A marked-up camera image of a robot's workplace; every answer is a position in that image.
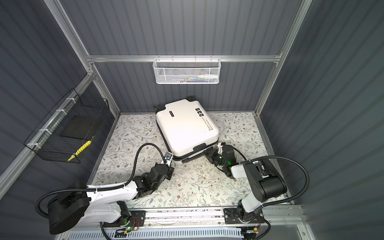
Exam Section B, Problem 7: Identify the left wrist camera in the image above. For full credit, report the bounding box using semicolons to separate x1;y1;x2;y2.
149;152;174;189

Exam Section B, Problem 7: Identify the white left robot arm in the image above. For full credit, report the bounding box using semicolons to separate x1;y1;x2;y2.
35;152;174;235

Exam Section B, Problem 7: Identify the black wire mesh basket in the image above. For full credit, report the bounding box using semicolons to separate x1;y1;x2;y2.
24;90;110;164

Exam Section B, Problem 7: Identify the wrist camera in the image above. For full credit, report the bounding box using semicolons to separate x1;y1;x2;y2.
218;143;237;166
149;152;174;189

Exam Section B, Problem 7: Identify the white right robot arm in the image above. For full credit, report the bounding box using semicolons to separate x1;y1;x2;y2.
204;147;310;224

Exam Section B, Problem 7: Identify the yellow black striped tape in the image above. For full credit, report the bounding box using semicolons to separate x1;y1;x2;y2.
67;141;92;162

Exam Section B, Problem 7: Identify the white black suitcase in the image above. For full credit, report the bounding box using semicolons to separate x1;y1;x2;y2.
154;96;220;161

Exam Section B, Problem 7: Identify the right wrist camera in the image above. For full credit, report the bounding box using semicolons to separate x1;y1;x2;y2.
218;143;237;166

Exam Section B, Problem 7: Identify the white perforated cable duct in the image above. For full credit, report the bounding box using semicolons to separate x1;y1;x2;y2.
65;227;244;240

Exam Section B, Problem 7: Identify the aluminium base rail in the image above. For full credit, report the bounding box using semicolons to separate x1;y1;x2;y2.
65;205;304;229

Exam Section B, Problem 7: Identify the white wire mesh basket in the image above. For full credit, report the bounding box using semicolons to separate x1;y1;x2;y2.
153;57;222;85

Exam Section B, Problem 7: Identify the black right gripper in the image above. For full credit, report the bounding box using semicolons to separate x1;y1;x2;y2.
204;149;228;168

